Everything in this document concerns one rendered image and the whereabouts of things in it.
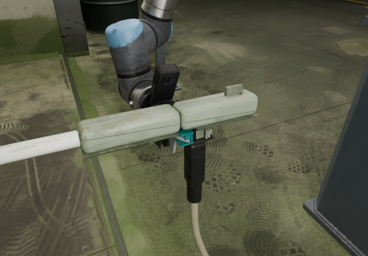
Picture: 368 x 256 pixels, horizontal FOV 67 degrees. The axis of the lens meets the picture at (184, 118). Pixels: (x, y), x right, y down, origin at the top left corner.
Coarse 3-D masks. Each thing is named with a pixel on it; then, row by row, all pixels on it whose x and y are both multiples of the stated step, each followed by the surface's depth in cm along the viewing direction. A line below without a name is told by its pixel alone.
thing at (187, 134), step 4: (180, 128) 48; (180, 132) 46; (184, 132) 46; (188, 132) 46; (192, 132) 46; (180, 136) 46; (184, 136) 46; (188, 136) 46; (192, 136) 47; (176, 140) 48; (180, 140) 48; (192, 140) 47; (180, 144) 47; (184, 144) 47; (188, 144) 47
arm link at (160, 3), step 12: (144, 0) 73; (156, 0) 70; (168, 0) 70; (144, 12) 73; (156, 12) 72; (168, 12) 73; (156, 24) 74; (168, 24) 76; (156, 36) 73; (168, 36) 80; (156, 48) 76
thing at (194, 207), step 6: (192, 204) 56; (192, 210) 57; (192, 216) 58; (192, 222) 58; (192, 228) 59; (198, 228) 60; (198, 234) 60; (198, 240) 60; (198, 246) 61; (204, 246) 62; (204, 252) 62
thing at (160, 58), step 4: (164, 44) 163; (160, 48) 163; (164, 48) 164; (156, 52) 165; (160, 52) 164; (164, 52) 165; (156, 56) 167; (160, 56) 166; (164, 56) 167; (156, 60) 168; (160, 60) 167; (164, 60) 168; (156, 64) 170; (160, 64) 168; (164, 64) 169
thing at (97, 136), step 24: (216, 96) 49; (240, 96) 49; (96, 120) 41; (120, 120) 41; (144, 120) 42; (168, 120) 43; (192, 120) 45; (216, 120) 48; (24, 144) 37; (48, 144) 38; (72, 144) 39; (96, 144) 40; (120, 144) 41; (192, 144) 48; (192, 168) 51; (192, 192) 54
